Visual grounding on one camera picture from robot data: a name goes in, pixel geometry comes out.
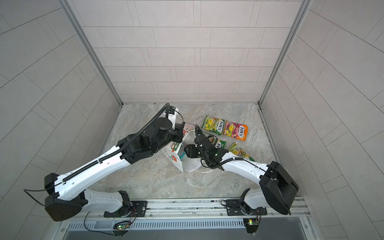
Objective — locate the vented cable duct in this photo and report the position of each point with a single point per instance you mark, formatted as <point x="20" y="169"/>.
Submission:
<point x="166" y="224"/>

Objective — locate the right circuit board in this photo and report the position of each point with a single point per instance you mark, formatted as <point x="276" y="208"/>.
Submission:
<point x="251" y="225"/>

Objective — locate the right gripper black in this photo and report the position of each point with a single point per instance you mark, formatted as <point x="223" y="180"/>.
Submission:
<point x="190" y="152"/>

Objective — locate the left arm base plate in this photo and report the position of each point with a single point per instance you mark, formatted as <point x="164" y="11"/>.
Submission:
<point x="135" y="209"/>

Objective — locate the left circuit board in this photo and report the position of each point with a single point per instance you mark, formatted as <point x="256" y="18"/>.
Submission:
<point x="122" y="226"/>

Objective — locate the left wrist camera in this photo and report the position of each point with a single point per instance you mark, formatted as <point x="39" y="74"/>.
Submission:
<point x="170" y="114"/>

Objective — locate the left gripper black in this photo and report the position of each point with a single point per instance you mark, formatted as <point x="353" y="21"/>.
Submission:
<point x="178" y="131"/>

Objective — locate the green snack packets in bag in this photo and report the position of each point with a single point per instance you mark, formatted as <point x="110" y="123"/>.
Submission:
<point x="181" y="152"/>

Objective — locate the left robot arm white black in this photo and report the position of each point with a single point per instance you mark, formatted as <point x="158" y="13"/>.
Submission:
<point x="69" y="193"/>

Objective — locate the green Fox's candy bag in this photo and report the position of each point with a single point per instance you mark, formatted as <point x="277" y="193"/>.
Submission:
<point x="238" y="151"/>
<point x="219" y="144"/>
<point x="214" y="125"/>

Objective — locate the orange Fox's candy bag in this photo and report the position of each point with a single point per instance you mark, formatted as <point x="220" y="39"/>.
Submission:
<point x="236" y="131"/>

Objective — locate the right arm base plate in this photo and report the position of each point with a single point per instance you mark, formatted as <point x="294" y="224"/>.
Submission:
<point x="240" y="208"/>

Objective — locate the aluminium mounting rail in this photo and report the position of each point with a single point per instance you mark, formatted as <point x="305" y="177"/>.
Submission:
<point x="209" y="208"/>

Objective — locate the circuit board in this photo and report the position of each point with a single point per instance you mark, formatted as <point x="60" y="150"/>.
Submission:
<point x="122" y="226"/>
<point x="251" y="225"/>

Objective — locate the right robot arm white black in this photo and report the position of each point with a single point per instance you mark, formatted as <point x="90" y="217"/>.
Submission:
<point x="277" y="188"/>

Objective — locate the white floral paper bag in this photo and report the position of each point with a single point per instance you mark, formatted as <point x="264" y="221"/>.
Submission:
<point x="176" y="154"/>

